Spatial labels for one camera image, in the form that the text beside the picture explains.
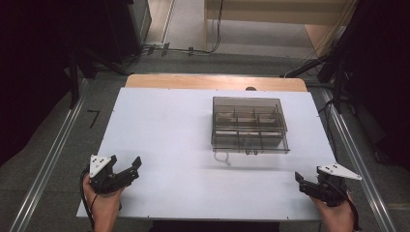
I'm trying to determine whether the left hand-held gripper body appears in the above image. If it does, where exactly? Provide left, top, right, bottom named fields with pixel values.
left=88, top=154, right=140, bottom=195

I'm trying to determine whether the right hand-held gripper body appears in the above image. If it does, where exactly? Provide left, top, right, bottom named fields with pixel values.
left=298, top=162, right=363, bottom=208

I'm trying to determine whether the person's left hand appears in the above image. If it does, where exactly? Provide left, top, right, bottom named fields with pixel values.
left=82, top=175, right=126, bottom=220

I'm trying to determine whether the person's right hand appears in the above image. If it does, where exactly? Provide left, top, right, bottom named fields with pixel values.
left=310, top=192, right=356, bottom=227

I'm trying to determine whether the white table board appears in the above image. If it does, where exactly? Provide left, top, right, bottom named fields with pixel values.
left=75, top=87, right=338, bottom=222

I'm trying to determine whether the smoky transparent compartment box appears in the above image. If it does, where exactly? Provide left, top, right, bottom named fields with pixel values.
left=210, top=96, right=291, bottom=156

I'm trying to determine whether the black metal stand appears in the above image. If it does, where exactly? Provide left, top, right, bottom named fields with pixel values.
left=66, top=44, right=98, bottom=110

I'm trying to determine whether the dark curtain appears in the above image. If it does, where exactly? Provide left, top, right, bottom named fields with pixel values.
left=317, top=0, right=410, bottom=170
left=0, top=0, right=134, bottom=167

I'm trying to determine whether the dark cabinet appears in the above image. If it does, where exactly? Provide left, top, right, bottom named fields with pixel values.
left=105, top=0, right=153, bottom=64

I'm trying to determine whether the light wooden furniture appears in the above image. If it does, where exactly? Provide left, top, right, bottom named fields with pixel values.
left=203, top=0, right=359, bottom=57

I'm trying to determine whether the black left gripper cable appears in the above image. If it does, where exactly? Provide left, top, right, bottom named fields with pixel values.
left=79, top=166, right=98, bottom=230

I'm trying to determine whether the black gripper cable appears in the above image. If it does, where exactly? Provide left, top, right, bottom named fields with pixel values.
left=324, top=179, right=362, bottom=232
left=79, top=166, right=98, bottom=230

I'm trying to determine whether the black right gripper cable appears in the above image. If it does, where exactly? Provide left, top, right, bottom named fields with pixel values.
left=324, top=179, right=362, bottom=232

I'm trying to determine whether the metal floor rail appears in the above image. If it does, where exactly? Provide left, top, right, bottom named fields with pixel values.
left=320, top=87, right=399, bottom=232
left=9, top=78, right=90, bottom=232

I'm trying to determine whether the small white coiled cord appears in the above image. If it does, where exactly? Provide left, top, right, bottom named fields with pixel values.
left=213, top=152, right=233, bottom=167

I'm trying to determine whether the black floor cable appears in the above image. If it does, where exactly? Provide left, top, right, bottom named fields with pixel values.
left=122, top=0, right=225, bottom=71

